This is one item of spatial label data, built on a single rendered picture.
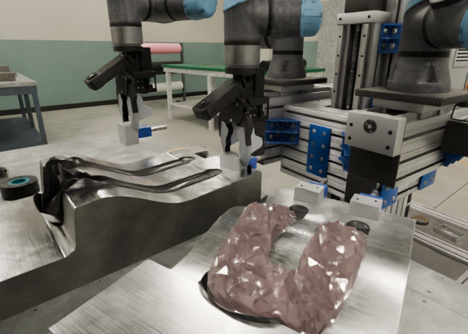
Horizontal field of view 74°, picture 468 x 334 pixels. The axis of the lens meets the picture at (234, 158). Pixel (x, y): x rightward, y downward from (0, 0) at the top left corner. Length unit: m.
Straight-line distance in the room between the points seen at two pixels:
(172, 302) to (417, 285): 0.39
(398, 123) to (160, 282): 0.62
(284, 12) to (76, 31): 6.66
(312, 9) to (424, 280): 0.51
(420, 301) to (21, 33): 6.91
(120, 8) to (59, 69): 6.30
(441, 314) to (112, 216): 0.49
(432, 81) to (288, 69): 0.50
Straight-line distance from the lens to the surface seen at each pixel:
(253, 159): 0.72
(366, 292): 0.40
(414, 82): 0.91
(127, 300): 0.35
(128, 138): 0.86
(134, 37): 0.83
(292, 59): 1.22
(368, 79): 1.13
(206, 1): 0.80
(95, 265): 0.55
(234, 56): 0.65
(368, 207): 0.61
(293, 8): 0.67
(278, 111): 1.18
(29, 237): 0.60
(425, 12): 0.91
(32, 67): 7.04
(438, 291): 0.59
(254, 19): 0.65
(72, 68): 7.16
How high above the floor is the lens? 1.14
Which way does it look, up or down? 19 degrees down
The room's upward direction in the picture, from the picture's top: straight up
